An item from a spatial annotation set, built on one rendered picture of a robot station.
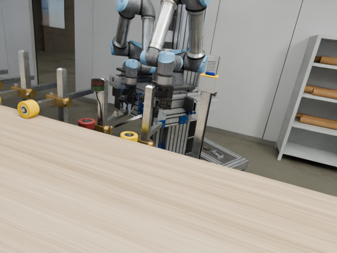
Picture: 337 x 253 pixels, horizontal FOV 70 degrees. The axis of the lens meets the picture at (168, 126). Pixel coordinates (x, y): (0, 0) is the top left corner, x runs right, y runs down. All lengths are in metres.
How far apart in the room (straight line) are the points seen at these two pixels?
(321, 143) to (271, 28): 1.71
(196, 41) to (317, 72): 2.42
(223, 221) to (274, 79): 3.06
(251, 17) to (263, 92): 1.01
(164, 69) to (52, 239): 0.81
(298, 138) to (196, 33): 2.72
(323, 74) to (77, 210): 3.41
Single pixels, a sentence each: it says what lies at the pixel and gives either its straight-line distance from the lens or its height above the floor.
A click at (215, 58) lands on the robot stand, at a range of 2.11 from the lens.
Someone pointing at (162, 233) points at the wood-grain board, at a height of 0.90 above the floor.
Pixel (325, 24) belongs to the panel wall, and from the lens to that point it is 3.69.
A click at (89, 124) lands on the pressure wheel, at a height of 0.90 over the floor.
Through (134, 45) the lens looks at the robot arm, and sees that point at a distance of 2.00.
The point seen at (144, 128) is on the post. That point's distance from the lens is 1.16.
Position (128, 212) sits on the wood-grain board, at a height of 0.90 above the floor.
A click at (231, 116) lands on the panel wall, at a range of 3.75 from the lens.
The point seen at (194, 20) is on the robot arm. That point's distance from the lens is 1.44.
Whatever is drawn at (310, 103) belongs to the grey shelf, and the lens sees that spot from 3.74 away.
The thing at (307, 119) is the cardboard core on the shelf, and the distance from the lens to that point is 3.48.
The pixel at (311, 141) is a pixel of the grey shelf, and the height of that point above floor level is 0.21.
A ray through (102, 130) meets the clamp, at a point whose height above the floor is 0.85.
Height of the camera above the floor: 1.36
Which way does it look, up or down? 21 degrees down
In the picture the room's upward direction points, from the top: 8 degrees clockwise
